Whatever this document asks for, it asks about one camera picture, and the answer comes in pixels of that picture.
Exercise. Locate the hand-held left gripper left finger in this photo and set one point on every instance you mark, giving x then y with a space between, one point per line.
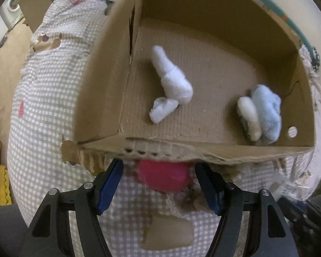
109 188

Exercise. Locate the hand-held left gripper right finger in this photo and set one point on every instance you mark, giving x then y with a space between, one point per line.
208 191

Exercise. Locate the pink soft ball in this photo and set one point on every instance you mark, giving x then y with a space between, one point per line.
163 175

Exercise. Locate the brown cardboard box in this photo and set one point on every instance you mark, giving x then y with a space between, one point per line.
208 67

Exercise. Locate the cream fluffy cloth roll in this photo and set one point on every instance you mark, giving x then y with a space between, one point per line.
250 117

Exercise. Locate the black object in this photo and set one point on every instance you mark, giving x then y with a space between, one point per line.
305 219

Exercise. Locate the light blue fluffy cloth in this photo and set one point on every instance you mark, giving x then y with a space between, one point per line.
267 109

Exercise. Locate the checkered blanket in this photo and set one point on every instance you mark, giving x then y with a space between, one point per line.
56 99

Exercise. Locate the yellow foam piece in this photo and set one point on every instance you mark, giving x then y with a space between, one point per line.
2 187

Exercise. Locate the dark grey cloth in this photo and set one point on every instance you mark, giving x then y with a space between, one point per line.
5 230

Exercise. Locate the white fluffy cloth roll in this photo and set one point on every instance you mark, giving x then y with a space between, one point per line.
174 80

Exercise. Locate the teal board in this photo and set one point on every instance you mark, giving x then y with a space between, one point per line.
291 21

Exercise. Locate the large cardboard carton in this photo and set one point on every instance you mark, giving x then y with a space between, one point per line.
34 2

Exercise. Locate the white washing machine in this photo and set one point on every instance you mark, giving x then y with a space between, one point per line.
12 5

